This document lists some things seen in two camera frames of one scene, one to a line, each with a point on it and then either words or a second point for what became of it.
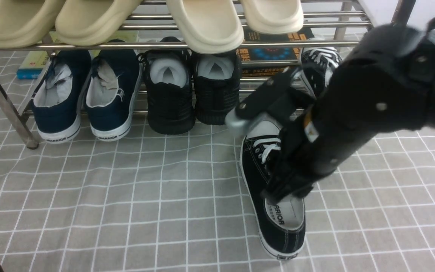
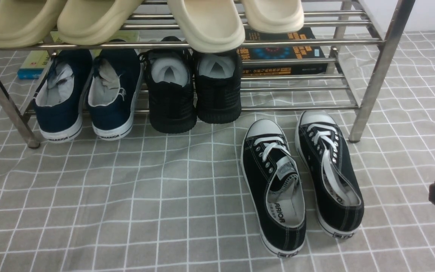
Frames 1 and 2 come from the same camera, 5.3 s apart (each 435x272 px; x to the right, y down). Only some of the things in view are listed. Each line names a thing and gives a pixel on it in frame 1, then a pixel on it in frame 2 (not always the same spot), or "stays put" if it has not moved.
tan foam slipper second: (89, 22) stays put
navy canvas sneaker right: (111, 86) stays put
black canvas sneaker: (317, 65) to (337, 191)
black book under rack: (304, 34) stays put
